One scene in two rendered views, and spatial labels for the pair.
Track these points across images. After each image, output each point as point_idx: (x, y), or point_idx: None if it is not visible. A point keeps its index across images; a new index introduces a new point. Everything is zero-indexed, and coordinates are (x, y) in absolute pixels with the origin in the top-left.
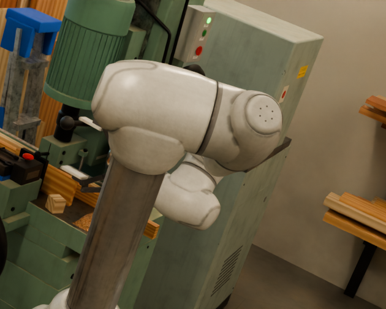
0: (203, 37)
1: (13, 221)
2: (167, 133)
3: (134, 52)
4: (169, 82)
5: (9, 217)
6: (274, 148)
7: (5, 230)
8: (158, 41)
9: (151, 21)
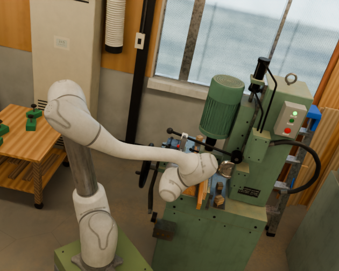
0: (292, 123)
1: (162, 168)
2: None
3: (245, 118)
4: (54, 87)
5: (163, 166)
6: (64, 132)
7: (157, 170)
8: (258, 116)
9: (258, 104)
